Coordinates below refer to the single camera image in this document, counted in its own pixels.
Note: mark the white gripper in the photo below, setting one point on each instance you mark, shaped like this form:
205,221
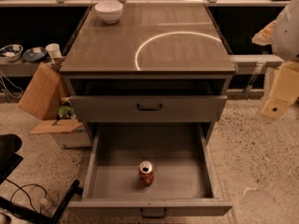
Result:
288,36

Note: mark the red coke can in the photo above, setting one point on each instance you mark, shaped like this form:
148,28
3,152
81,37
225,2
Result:
146,173

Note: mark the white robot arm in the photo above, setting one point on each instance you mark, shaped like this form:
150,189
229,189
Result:
282,35

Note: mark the grey open middle drawer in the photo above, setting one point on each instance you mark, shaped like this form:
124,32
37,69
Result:
183,185

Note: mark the grey drawer cabinet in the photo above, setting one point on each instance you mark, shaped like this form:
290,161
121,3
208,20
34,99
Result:
151,41

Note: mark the grey top drawer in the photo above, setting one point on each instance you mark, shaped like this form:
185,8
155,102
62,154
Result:
148,100

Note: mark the white ceramic bowl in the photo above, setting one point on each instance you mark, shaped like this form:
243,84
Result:
109,11

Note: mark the green snack bag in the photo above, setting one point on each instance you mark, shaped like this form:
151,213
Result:
66,112

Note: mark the white paper cup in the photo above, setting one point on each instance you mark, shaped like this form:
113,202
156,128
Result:
53,50

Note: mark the brown cardboard box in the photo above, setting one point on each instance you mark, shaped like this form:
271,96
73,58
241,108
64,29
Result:
45,93

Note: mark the blue patterned bowl right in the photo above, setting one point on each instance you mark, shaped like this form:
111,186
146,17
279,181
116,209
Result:
34,55

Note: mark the blue patterned bowl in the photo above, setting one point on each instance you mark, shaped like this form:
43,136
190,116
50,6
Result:
11,53
34,55

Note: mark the clear plastic bottle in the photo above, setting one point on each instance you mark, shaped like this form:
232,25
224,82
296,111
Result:
47,206

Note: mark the blue patterned bowl left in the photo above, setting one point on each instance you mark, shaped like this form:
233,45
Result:
11,53

